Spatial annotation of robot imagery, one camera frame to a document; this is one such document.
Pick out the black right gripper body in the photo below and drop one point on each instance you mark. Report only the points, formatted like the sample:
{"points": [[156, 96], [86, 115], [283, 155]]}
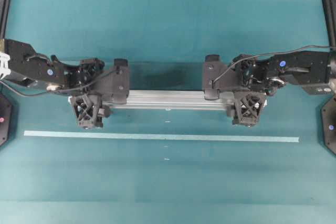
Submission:
{"points": [[252, 76]]}

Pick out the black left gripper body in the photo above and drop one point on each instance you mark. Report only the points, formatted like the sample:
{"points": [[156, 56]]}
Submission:
{"points": [[75, 77]]}

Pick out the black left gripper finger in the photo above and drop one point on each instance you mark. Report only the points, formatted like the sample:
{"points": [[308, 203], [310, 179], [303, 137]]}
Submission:
{"points": [[93, 64], [89, 110]]}

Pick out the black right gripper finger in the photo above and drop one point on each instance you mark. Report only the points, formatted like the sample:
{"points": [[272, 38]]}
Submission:
{"points": [[241, 58], [246, 108]]}

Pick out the silver aluminium extrusion rail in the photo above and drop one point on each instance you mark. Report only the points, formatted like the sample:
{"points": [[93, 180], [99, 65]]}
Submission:
{"points": [[176, 100]]}

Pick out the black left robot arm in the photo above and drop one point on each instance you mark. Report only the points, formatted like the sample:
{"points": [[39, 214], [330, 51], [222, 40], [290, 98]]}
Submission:
{"points": [[23, 66]]}

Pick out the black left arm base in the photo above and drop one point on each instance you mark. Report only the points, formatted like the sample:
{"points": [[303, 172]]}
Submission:
{"points": [[5, 115]]}

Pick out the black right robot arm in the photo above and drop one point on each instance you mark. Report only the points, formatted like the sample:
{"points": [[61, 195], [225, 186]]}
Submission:
{"points": [[314, 71]]}

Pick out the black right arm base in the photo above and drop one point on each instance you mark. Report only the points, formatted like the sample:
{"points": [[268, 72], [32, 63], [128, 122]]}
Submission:
{"points": [[328, 124]]}

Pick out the light blue tape strip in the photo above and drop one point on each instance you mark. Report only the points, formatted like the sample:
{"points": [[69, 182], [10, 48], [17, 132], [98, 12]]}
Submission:
{"points": [[170, 137]]}

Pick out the teal table mat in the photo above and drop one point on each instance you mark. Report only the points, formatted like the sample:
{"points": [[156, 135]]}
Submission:
{"points": [[92, 180]]}

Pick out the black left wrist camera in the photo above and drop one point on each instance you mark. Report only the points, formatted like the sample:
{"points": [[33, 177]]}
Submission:
{"points": [[114, 88]]}

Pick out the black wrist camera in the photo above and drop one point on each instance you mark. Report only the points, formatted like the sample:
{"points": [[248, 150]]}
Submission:
{"points": [[217, 77], [114, 88]]}

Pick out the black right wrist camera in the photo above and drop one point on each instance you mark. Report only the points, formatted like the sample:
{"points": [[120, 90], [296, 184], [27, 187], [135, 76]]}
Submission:
{"points": [[217, 77]]}

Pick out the black left frame post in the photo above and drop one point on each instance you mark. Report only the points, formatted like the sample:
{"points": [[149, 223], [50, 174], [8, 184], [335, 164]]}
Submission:
{"points": [[4, 8]]}

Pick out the black frame post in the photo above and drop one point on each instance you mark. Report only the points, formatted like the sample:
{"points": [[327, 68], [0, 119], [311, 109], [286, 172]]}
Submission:
{"points": [[329, 13], [4, 8]]}

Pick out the black right frame post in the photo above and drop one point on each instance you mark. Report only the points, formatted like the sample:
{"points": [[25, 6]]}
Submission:
{"points": [[329, 13]]}

